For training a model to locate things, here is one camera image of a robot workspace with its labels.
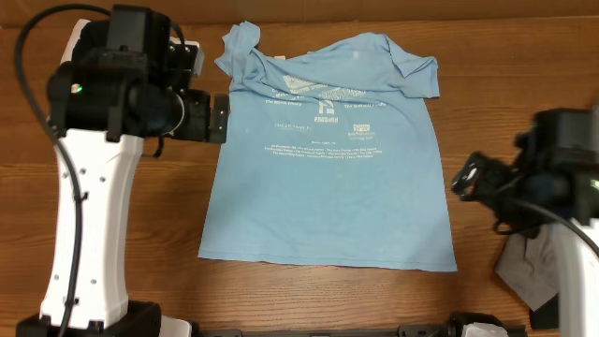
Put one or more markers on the black garment under grey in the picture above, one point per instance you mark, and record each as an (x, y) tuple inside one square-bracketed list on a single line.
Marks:
[(546, 317)]

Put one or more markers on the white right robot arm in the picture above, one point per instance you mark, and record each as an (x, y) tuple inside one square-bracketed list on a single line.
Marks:
[(552, 181)]

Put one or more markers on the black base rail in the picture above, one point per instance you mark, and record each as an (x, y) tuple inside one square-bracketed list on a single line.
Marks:
[(457, 325)]

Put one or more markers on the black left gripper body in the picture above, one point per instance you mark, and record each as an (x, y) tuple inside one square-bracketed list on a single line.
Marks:
[(194, 124)]

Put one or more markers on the beige folded garment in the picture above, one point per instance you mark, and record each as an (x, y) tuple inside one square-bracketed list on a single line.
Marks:
[(73, 39)]

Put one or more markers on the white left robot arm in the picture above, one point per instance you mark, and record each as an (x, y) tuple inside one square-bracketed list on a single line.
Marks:
[(106, 98)]

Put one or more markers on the light blue t-shirt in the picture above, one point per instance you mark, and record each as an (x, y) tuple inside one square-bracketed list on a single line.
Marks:
[(330, 159)]

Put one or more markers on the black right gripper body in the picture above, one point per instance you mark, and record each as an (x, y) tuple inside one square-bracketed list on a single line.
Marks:
[(496, 189)]

